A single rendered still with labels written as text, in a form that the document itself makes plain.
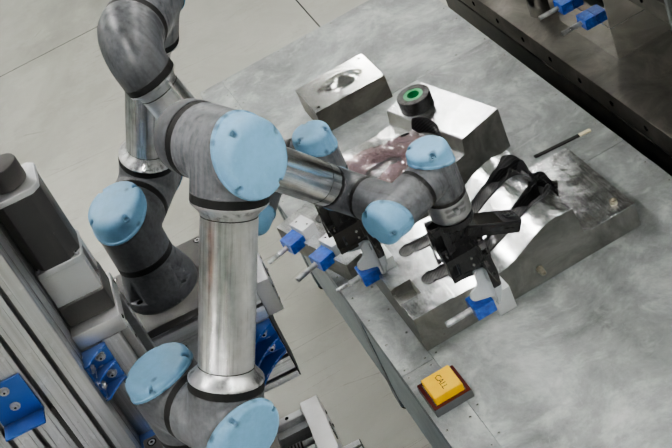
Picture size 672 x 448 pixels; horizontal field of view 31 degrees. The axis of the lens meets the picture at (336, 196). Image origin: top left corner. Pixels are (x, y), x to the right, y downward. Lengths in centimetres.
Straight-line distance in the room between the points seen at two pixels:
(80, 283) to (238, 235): 43
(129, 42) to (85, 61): 385
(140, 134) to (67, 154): 295
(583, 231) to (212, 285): 93
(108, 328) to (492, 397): 71
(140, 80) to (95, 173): 298
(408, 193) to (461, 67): 118
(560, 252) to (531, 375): 28
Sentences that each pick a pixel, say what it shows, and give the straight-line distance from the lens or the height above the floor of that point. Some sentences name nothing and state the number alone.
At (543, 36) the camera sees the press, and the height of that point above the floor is 78.
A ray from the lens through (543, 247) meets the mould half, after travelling 243.
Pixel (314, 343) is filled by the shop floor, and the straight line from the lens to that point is 377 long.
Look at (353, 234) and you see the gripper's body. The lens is 241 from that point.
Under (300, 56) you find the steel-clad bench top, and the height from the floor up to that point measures 80.
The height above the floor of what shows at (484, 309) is 94.
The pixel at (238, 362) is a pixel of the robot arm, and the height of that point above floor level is 130.
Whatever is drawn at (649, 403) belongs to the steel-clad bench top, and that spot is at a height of 80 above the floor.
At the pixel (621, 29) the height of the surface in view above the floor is 86.
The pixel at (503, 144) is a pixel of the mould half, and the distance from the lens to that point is 282.
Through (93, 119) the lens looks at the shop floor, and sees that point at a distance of 544.
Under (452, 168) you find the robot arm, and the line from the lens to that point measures 206.
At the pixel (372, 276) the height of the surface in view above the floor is 89.
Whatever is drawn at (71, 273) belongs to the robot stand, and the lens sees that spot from 209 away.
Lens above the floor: 247
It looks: 35 degrees down
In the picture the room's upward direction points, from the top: 25 degrees counter-clockwise
